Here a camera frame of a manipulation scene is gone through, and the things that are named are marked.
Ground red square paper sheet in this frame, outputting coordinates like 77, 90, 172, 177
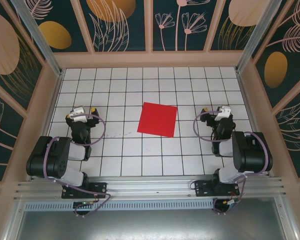
136, 101, 179, 138

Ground grey metal sheet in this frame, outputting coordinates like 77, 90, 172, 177
14, 208, 291, 240

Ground small electronics board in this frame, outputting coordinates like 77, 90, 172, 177
73, 200, 97, 210
221, 198, 242, 209

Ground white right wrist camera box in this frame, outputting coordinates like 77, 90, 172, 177
214, 104, 233, 122

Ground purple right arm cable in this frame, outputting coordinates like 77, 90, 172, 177
192, 111, 269, 216

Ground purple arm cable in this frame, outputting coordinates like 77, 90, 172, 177
192, 111, 269, 216
43, 112, 112, 218

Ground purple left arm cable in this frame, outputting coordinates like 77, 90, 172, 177
43, 112, 112, 218

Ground aluminium side rail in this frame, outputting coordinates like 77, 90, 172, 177
28, 69, 66, 181
236, 71, 275, 177

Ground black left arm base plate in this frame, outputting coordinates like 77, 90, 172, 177
61, 181, 108, 200

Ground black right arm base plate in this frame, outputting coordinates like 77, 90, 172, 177
194, 179, 241, 197

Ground aluminium corner post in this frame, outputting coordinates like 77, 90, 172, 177
11, 0, 66, 77
234, 0, 285, 73

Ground aluminium mounting rail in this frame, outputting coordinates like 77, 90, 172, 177
13, 176, 287, 201

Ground grey slotted cable duct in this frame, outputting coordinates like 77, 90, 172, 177
24, 198, 215, 211

